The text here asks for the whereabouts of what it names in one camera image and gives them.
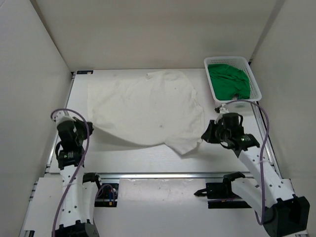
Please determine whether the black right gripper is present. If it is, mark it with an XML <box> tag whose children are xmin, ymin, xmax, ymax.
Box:
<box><xmin>201</xmin><ymin>120</ymin><xmax>230</xmax><ymax>144</ymax></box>

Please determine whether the white t shirt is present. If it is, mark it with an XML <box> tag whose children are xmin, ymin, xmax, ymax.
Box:
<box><xmin>87</xmin><ymin>70</ymin><xmax>204</xmax><ymax>155</ymax></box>

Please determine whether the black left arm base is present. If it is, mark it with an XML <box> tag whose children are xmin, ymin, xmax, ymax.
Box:
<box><xmin>83</xmin><ymin>173</ymin><xmax>119</xmax><ymax>207</ymax></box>

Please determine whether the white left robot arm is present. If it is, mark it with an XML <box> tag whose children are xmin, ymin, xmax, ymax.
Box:
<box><xmin>51</xmin><ymin>116</ymin><xmax>104</xmax><ymax>237</ymax></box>

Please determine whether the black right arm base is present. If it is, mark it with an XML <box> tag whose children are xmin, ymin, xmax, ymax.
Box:
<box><xmin>194</xmin><ymin>172</ymin><xmax>251</xmax><ymax>209</ymax></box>

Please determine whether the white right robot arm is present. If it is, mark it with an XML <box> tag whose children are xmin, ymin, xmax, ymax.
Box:
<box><xmin>202</xmin><ymin>113</ymin><xmax>310</xmax><ymax>237</ymax></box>

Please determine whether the green t shirt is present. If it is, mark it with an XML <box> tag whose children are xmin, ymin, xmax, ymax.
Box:
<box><xmin>207</xmin><ymin>64</ymin><xmax>250</xmax><ymax>101</ymax></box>

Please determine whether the white plastic basket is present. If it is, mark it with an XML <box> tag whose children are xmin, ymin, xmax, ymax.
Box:
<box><xmin>204</xmin><ymin>56</ymin><xmax>262</xmax><ymax>107</ymax></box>

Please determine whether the aluminium right side rail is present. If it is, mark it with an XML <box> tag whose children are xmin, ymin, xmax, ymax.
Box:
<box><xmin>249</xmin><ymin>59</ymin><xmax>282</xmax><ymax>178</ymax></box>

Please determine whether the aluminium rail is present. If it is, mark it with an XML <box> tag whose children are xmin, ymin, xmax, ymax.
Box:
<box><xmin>249</xmin><ymin>59</ymin><xmax>282</xmax><ymax>178</ymax></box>
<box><xmin>44</xmin><ymin>171</ymin><xmax>279</xmax><ymax>183</ymax></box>

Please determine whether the aluminium front rail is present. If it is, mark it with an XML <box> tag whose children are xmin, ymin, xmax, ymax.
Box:
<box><xmin>44</xmin><ymin>171</ymin><xmax>279</xmax><ymax>183</ymax></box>

